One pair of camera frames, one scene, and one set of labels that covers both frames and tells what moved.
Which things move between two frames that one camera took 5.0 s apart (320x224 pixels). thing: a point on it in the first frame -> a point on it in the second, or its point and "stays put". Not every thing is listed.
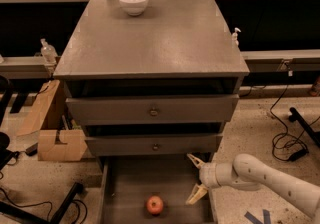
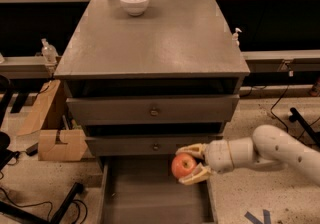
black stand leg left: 26,217 stays put
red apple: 154,205 -> 183,164
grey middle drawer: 157,144 stays put
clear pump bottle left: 48,52 stays put
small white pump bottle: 235,42 stays put
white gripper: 208,174 -> 217,156
